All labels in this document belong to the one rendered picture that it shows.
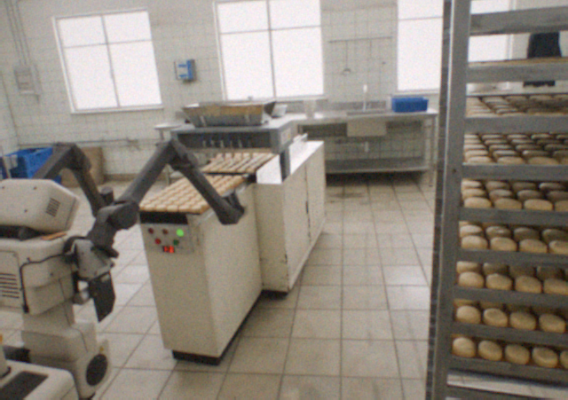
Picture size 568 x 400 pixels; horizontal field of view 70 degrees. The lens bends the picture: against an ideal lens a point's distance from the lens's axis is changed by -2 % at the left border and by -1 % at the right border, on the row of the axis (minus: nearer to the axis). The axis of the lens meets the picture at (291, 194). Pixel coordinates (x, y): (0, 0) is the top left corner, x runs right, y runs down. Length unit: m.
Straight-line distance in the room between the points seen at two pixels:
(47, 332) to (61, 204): 0.40
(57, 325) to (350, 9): 4.91
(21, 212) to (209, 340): 1.26
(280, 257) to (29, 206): 1.70
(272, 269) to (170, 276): 0.81
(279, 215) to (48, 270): 1.56
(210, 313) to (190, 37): 4.39
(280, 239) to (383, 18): 3.69
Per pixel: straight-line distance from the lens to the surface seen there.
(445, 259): 0.90
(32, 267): 1.37
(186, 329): 2.35
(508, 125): 0.86
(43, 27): 6.99
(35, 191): 1.40
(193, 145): 2.78
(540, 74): 0.86
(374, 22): 5.64
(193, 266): 2.11
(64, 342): 1.54
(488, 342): 1.13
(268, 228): 2.65
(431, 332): 1.55
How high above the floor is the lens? 1.55
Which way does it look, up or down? 18 degrees down
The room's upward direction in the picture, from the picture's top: 4 degrees counter-clockwise
